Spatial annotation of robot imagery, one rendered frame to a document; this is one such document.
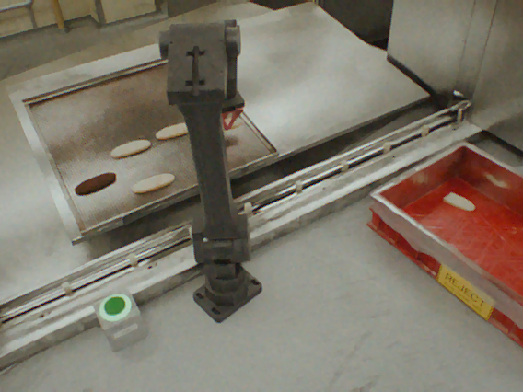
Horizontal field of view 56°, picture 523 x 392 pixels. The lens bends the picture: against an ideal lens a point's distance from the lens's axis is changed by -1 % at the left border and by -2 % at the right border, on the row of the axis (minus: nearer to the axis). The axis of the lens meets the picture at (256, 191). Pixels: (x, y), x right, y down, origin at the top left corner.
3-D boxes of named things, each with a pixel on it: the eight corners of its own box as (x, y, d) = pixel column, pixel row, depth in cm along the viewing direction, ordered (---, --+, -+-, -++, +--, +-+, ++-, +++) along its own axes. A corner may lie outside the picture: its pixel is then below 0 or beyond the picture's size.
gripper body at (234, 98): (230, 84, 122) (230, 58, 116) (245, 109, 116) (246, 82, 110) (204, 88, 120) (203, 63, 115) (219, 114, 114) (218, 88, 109)
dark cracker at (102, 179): (77, 198, 111) (76, 194, 110) (72, 187, 113) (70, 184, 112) (119, 180, 115) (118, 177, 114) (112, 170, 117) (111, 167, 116)
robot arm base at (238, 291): (218, 325, 94) (264, 289, 100) (214, 299, 89) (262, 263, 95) (191, 298, 99) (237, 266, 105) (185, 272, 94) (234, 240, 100)
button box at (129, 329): (115, 365, 92) (99, 332, 85) (101, 335, 98) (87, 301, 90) (155, 345, 95) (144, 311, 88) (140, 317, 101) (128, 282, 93)
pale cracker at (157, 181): (135, 196, 112) (134, 193, 111) (130, 185, 114) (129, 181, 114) (177, 182, 116) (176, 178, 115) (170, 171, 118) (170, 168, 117)
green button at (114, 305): (109, 322, 88) (107, 317, 86) (102, 306, 90) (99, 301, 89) (130, 312, 89) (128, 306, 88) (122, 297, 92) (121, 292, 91)
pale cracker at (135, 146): (113, 160, 119) (112, 156, 118) (109, 150, 121) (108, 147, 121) (153, 148, 123) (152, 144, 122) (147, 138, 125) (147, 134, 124)
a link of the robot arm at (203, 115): (148, 74, 60) (230, 69, 60) (162, 17, 69) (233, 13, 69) (197, 271, 93) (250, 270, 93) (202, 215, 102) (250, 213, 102)
